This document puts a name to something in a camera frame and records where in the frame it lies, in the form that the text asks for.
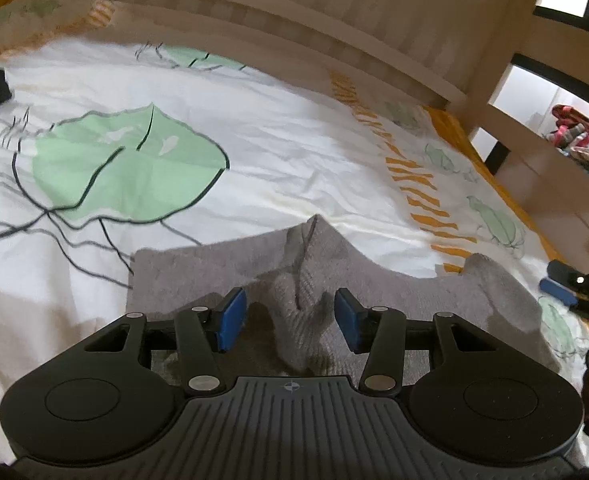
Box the pile of colourful clothes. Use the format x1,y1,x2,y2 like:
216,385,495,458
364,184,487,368
545,104,589,183

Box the grey knit hoodie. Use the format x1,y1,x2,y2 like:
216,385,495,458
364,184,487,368
127,214,558,391

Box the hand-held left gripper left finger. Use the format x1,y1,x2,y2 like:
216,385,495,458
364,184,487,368
82,287,248,394

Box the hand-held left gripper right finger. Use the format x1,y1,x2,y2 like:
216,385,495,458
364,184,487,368
335,288,500,394

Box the leaf print bed sheet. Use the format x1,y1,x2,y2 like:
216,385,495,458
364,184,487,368
0,0,589,466

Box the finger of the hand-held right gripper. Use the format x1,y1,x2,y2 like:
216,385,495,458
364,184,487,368
547,260,586,288
539,280,579,307

